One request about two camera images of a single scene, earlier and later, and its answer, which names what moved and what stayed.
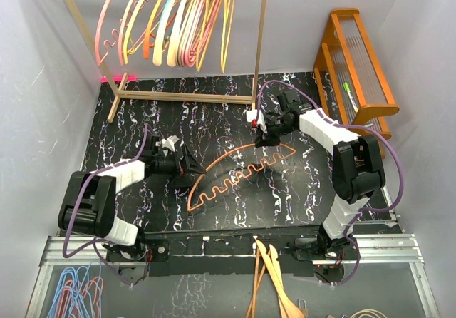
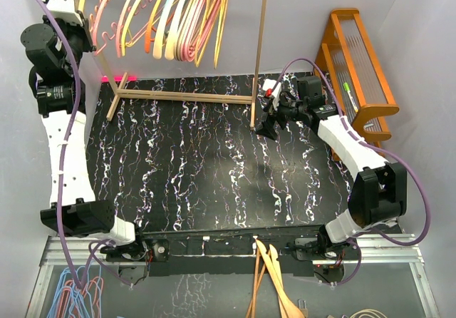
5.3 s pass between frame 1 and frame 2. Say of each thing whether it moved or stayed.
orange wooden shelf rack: stayed
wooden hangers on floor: stayed
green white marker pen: stayed
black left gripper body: moved
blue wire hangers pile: stayed
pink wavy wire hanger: moved
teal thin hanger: stayed
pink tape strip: stayed
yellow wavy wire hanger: moved
